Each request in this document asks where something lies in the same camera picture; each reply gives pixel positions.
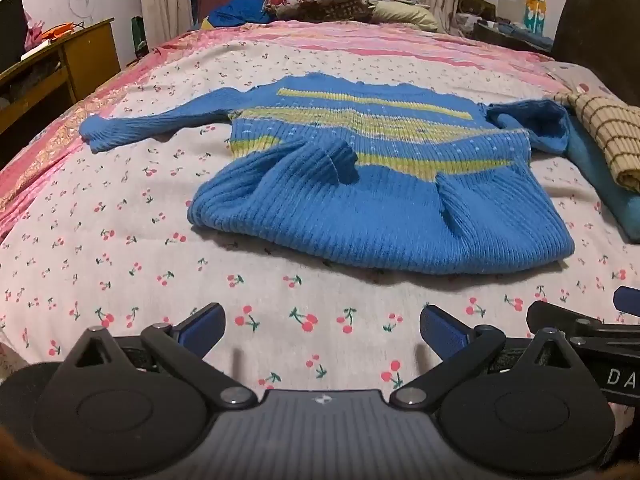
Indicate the dark wooden headboard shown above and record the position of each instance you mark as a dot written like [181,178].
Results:
[600,30]

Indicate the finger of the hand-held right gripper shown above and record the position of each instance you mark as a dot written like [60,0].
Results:
[629,301]
[565,317]

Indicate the orange tool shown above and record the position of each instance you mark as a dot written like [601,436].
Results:
[60,31]

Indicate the blue striped knit sweater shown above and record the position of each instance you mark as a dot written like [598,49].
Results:
[375,220]

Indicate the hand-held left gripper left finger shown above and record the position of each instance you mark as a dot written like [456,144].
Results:
[202,329]

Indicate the pink patterned bedsheet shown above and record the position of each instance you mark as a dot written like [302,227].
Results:
[350,40]

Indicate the pink cloth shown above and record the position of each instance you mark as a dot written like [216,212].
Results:
[32,30]

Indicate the folded teal cloth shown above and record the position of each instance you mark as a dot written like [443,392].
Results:
[610,195]

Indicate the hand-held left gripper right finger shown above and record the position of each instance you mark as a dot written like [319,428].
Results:
[441,329]

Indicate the dark nightstand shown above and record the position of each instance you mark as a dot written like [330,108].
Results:
[510,35]

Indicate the wooden desk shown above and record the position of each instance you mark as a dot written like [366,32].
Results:
[90,60]

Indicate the cherry print bedsheet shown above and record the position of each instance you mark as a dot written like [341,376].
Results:
[150,240]

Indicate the crumpled blue cloth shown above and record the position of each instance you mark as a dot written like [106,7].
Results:
[235,12]

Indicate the pale green pillow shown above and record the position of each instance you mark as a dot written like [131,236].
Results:
[405,14]

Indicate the brown checked blanket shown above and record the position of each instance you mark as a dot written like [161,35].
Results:
[335,11]

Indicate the folded beige checked cloth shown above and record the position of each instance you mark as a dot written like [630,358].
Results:
[615,130]

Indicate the black monitor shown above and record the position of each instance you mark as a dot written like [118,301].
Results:
[11,30]

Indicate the polka dot pillow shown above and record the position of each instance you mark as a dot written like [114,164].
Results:
[575,77]

